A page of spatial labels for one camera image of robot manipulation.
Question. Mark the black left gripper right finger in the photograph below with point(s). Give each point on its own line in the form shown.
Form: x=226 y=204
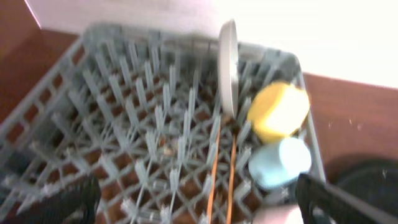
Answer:
x=339 y=205

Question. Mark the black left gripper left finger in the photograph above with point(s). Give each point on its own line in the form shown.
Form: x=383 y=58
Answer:
x=76 y=203

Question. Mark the pink plastic cup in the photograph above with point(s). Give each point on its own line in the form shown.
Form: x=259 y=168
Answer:
x=284 y=214

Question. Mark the light blue plastic cup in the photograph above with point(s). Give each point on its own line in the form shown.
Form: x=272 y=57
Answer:
x=279 y=163

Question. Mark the wooden chopstick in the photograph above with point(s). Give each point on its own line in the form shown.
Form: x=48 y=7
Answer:
x=209 y=209
x=231 y=182

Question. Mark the yellow plastic bowl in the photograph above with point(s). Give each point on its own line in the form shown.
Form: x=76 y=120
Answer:
x=277 y=111

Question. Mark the grey round plate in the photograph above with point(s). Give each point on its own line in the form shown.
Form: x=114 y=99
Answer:
x=228 y=80

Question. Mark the grey plastic dishwasher rack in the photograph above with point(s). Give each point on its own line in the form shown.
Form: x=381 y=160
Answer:
x=141 y=110

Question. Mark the round black serving tray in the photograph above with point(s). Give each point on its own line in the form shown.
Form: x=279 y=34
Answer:
x=374 y=182

